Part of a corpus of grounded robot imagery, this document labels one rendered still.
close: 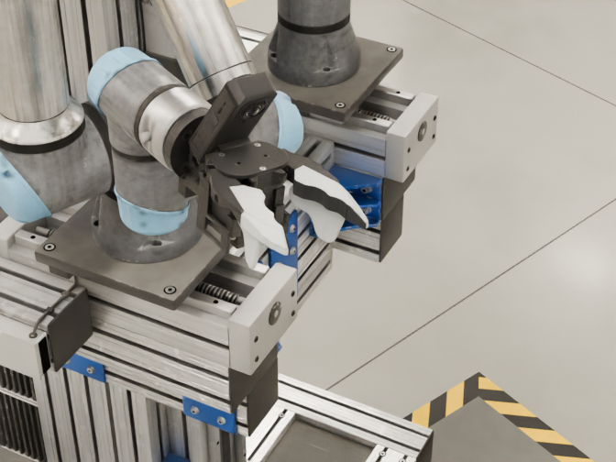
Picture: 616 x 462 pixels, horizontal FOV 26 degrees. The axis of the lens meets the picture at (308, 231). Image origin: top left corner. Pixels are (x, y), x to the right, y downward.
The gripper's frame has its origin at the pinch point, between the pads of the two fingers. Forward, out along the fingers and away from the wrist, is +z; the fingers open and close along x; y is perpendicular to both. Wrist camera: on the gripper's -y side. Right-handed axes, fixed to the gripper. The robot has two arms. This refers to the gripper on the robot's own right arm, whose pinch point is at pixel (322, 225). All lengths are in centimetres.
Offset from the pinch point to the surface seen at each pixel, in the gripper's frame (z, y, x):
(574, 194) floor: -128, 131, -210
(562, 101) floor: -166, 127, -242
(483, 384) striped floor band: -87, 141, -137
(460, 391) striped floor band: -88, 142, -131
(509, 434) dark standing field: -71, 142, -131
